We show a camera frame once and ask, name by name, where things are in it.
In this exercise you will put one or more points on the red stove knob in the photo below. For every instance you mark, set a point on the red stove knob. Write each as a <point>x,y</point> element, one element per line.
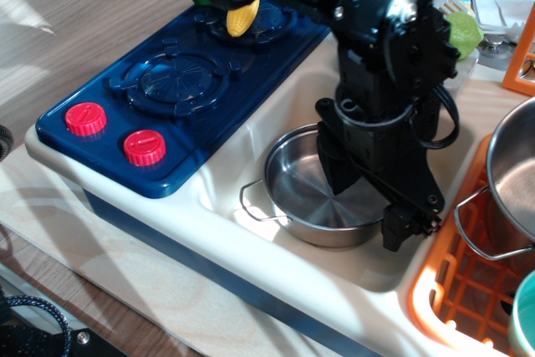
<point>86,119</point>
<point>144,148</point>

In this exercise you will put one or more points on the white toy spatula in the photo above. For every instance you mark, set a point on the white toy spatula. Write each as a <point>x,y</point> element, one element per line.
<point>447,7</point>

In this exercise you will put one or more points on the red stove knob left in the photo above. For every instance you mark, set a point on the red stove knob left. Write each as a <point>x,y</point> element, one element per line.
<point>86,119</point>

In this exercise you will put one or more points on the orange plastic dish rack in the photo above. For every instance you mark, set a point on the orange plastic dish rack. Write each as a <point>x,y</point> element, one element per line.
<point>468,286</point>

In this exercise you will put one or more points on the yellow toy corn cob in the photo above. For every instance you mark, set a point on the yellow toy corn cob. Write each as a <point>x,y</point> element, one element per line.
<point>241,19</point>

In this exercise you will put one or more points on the cream toy kitchen sink unit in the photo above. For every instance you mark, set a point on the cream toy kitchen sink unit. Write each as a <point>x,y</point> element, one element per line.
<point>362,300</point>

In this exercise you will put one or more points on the teal plastic cup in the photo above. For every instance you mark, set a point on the teal plastic cup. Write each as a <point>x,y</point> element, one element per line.
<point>521,326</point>

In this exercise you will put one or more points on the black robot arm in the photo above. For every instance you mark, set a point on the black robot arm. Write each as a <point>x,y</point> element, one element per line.
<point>394,57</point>

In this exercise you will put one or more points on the shallow stainless steel pan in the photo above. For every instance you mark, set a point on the shallow stainless steel pan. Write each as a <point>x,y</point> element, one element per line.
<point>304,203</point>

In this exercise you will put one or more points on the large stainless steel pot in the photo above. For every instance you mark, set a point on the large stainless steel pot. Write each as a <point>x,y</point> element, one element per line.
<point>510,185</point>

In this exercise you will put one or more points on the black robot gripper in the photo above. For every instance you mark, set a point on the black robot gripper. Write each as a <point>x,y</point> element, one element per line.
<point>392,160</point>

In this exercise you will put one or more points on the light green toy vegetable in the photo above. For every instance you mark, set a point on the light green toy vegetable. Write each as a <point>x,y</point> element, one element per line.
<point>465,33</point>

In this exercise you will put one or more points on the blue toy stove top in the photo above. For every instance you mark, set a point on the blue toy stove top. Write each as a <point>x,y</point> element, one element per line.
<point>191,82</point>

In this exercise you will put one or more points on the black metal bracket with screw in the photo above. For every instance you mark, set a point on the black metal bracket with screw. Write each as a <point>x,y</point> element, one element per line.
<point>18,340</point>

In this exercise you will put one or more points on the grey plastic faucet base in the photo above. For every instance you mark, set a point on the grey plastic faucet base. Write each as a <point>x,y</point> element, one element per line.
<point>464,70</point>

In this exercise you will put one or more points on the red stove knob right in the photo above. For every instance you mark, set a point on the red stove knob right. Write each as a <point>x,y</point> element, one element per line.
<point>144,148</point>

